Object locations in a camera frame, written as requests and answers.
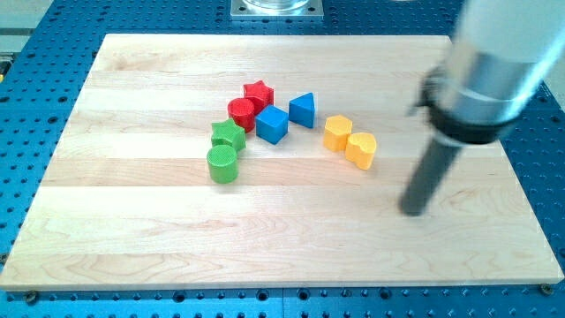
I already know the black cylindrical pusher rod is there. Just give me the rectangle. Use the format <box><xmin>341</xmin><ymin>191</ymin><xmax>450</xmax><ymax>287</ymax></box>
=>
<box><xmin>399</xmin><ymin>139</ymin><xmax>461</xmax><ymax>216</ymax></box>

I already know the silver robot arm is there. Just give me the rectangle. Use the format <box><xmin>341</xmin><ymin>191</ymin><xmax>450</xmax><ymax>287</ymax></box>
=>
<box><xmin>399</xmin><ymin>0</ymin><xmax>564</xmax><ymax>216</ymax></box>

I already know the red star block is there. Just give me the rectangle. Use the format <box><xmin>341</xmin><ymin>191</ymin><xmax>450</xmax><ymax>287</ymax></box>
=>
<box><xmin>243</xmin><ymin>80</ymin><xmax>275</xmax><ymax>115</ymax></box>

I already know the green star block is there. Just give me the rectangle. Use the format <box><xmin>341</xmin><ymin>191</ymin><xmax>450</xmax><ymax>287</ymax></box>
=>
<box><xmin>211</xmin><ymin>117</ymin><xmax>246</xmax><ymax>152</ymax></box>

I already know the wooden board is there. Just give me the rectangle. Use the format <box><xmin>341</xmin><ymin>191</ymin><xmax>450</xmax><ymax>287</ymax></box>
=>
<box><xmin>1</xmin><ymin>34</ymin><xmax>563</xmax><ymax>291</ymax></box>

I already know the yellow heart block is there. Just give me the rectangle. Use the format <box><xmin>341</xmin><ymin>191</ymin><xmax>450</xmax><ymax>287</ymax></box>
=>
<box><xmin>344</xmin><ymin>132</ymin><xmax>378</xmax><ymax>170</ymax></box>

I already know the yellow hexagon block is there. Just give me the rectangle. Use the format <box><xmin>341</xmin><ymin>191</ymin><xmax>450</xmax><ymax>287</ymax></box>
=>
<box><xmin>323</xmin><ymin>115</ymin><xmax>353</xmax><ymax>152</ymax></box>

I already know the blue triangle block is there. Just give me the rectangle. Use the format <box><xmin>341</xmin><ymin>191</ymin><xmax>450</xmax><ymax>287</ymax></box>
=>
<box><xmin>289</xmin><ymin>93</ymin><xmax>316</xmax><ymax>129</ymax></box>

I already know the blue cube block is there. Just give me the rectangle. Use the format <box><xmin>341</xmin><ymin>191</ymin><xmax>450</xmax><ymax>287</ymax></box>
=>
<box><xmin>255</xmin><ymin>105</ymin><xmax>289</xmax><ymax>145</ymax></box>

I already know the red cylinder block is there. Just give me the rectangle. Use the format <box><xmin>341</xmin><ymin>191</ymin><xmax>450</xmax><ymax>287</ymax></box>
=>
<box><xmin>227</xmin><ymin>98</ymin><xmax>255</xmax><ymax>133</ymax></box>

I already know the green cylinder block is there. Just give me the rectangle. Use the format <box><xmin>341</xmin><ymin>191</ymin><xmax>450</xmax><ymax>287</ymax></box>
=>
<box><xmin>207</xmin><ymin>145</ymin><xmax>238</xmax><ymax>184</ymax></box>

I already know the blue perforated breadboard table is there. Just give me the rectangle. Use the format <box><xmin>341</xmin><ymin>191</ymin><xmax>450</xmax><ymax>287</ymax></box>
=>
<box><xmin>1</xmin><ymin>0</ymin><xmax>564</xmax><ymax>317</ymax></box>

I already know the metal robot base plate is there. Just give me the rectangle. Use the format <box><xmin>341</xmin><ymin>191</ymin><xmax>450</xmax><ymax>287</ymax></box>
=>
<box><xmin>230</xmin><ymin>0</ymin><xmax>325</xmax><ymax>21</ymax></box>

